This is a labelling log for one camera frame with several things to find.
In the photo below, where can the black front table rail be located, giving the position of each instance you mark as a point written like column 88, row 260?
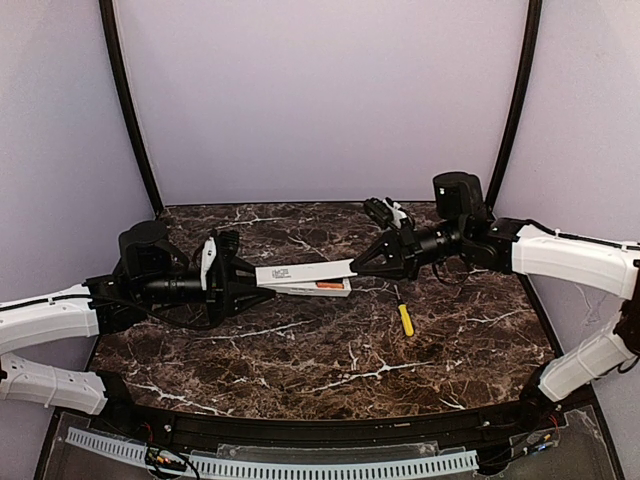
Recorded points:
column 481, row 427

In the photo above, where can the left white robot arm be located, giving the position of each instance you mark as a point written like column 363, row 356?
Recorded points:
column 152, row 279

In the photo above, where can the black frame post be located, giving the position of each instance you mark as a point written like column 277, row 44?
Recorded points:
column 525, row 63
column 126, row 102

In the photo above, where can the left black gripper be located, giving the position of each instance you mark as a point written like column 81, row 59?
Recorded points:
column 223, row 288

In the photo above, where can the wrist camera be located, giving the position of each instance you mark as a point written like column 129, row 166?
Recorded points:
column 221, row 246
column 388, row 214

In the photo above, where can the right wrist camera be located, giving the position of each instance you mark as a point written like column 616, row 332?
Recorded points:
column 388, row 214

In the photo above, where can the white slotted cable duct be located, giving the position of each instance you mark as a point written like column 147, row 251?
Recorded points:
column 411, row 461

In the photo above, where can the yellow handled screwdriver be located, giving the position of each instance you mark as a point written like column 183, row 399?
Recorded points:
column 406, row 320

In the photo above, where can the right black frame post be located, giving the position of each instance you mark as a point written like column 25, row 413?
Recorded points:
column 525, row 63

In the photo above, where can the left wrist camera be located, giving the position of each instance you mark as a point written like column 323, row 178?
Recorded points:
column 221, row 246

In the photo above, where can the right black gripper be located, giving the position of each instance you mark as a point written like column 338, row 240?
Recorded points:
column 407, row 248

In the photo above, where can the white battery cover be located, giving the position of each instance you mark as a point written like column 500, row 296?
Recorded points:
column 303, row 273

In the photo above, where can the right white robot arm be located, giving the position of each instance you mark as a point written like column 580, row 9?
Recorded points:
column 513, row 246

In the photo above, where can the left black frame post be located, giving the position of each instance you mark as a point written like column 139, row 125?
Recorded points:
column 126, row 102

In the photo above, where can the white remote control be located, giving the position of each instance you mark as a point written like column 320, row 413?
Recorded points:
column 310, row 289

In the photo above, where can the orange battery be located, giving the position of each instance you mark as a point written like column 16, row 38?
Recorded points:
column 330, row 285

